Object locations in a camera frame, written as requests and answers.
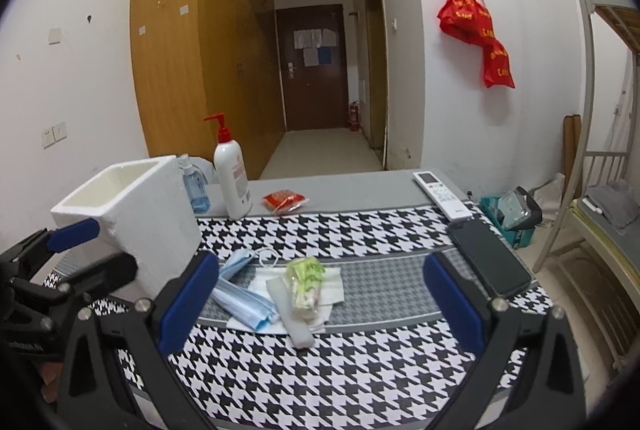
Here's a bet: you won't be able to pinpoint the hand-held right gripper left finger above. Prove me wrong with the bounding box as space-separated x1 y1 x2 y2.
55 251 221 430

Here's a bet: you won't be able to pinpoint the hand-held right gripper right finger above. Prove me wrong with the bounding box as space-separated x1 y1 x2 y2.
423 253 587 430

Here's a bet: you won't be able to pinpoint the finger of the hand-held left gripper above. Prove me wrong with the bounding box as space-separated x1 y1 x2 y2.
0 217 100 283
10 253 138 326

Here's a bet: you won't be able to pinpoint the white foam box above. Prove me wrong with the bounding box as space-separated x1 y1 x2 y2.
50 155 204 307

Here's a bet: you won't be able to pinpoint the white foam sheet roll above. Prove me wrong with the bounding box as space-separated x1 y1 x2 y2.
265 277 315 350

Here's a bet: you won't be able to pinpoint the green white tissue packet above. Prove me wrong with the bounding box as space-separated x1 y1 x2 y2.
284 257 326 322

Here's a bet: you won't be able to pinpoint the white paper tissue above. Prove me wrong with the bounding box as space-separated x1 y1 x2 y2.
226 265 344 335

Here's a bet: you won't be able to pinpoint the person's left hand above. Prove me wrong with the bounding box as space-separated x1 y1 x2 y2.
40 372 64 404

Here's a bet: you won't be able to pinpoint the black smartphone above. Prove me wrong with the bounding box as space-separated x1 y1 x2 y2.
446 219 533 300

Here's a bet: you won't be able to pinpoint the teal storage box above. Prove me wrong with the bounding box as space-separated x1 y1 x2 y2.
479 187 544 249

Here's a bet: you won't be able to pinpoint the blue sanitizer bottle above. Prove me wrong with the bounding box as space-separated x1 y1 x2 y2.
177 153 210 214

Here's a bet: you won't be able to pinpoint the white remote control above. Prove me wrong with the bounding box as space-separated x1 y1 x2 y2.
412 170 473 220

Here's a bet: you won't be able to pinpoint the white pump bottle red nozzle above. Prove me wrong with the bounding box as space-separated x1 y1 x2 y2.
203 112 254 221

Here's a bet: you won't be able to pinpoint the red snack packet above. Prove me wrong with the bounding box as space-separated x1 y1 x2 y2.
262 189 309 214

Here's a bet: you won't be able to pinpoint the houndstooth table cloth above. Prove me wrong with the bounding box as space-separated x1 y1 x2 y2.
42 205 557 430

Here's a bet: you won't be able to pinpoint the grey folded cloth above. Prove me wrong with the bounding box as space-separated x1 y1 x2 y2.
584 180 639 232

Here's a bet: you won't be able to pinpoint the wooden wardrobe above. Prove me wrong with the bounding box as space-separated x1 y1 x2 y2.
128 0 289 181

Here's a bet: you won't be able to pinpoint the dark brown door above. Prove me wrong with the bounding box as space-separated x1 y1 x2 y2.
275 3 350 131

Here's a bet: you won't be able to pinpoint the red plastic bags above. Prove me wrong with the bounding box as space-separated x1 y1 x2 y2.
437 0 516 90

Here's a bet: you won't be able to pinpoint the white paper notices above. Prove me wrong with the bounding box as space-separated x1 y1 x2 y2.
293 28 337 66

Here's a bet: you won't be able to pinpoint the wall light switches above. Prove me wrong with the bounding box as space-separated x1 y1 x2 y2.
40 121 68 149

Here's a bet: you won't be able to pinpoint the metal bunk bed frame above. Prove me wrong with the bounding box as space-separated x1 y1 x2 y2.
532 0 640 377

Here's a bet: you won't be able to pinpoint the wooden side door frame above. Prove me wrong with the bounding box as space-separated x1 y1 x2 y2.
362 0 390 169

